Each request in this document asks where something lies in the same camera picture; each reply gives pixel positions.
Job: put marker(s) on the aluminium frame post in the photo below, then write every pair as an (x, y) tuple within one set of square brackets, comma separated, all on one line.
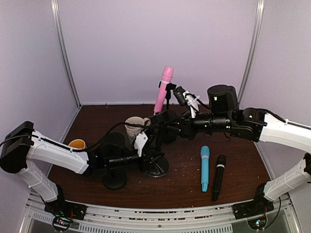
[(63, 50), (253, 46)]

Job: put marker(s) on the black toy microphone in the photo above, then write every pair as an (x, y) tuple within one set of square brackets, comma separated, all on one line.
[(220, 166)]

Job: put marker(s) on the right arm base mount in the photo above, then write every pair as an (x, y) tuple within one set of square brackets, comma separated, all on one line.
[(256, 210)]

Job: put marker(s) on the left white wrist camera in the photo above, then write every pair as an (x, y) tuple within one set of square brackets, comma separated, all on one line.
[(139, 142)]

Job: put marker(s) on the pink toy microphone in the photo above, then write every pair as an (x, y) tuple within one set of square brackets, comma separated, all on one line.
[(167, 76)]

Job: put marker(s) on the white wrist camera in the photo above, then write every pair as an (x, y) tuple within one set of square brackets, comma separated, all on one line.
[(192, 103), (139, 142)]

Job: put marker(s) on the taped base microphone stand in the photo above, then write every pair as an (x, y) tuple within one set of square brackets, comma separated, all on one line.
[(162, 116)]

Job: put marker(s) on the front aluminium rail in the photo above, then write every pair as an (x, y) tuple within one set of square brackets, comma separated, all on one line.
[(209, 219)]

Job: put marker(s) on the right aluminium frame post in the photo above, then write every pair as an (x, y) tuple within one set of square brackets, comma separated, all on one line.
[(253, 46)]

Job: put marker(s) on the yellow inside cup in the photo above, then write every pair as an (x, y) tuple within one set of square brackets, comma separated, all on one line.
[(77, 144)]

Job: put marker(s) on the blue toy microphone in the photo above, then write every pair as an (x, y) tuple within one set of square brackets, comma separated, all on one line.
[(204, 154)]

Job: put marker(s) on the left aluminium frame post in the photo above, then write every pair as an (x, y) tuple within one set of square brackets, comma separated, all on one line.
[(63, 50)]

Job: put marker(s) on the black microphone stand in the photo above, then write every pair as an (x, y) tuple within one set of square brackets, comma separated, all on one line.
[(168, 97), (115, 179)]

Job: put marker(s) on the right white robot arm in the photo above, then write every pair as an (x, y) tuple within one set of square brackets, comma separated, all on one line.
[(254, 124)]

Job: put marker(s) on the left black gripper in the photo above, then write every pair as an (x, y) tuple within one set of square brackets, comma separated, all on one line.
[(142, 161)]

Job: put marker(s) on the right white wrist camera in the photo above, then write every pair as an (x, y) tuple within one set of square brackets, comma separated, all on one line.
[(192, 103)]

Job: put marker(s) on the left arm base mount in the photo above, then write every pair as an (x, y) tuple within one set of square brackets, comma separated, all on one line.
[(64, 212)]

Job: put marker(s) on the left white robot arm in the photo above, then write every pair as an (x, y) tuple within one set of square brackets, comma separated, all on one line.
[(106, 159)]

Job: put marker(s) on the white ceramic mug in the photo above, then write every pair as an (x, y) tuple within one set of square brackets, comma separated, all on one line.
[(132, 131)]

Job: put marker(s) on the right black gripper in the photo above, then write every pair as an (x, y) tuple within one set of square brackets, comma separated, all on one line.
[(183, 126)]

